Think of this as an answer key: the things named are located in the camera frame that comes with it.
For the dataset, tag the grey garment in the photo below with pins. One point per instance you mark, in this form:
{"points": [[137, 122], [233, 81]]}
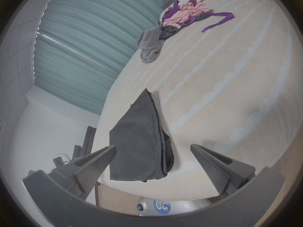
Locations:
{"points": [[151, 44]]}

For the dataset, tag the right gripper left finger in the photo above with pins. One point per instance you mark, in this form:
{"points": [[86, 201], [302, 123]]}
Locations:
{"points": [[91, 171]]}

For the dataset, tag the grey bedside table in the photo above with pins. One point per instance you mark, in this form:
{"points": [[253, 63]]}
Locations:
{"points": [[169, 0]]}

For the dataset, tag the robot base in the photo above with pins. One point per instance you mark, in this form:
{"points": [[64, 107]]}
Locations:
{"points": [[163, 206]]}

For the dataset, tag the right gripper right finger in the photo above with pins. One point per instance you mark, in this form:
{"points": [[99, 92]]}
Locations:
{"points": [[216, 170]]}

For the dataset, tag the black T-shirt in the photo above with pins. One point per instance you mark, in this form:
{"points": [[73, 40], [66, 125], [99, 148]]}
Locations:
{"points": [[139, 145]]}

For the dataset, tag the bed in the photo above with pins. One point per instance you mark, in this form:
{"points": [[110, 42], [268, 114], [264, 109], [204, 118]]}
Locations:
{"points": [[224, 91]]}

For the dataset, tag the pile of clothes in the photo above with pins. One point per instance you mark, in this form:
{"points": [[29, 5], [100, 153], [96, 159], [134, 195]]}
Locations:
{"points": [[184, 15]]}

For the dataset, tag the blue-green curtain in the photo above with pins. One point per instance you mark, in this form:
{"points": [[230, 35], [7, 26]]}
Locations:
{"points": [[106, 20], [75, 79]]}

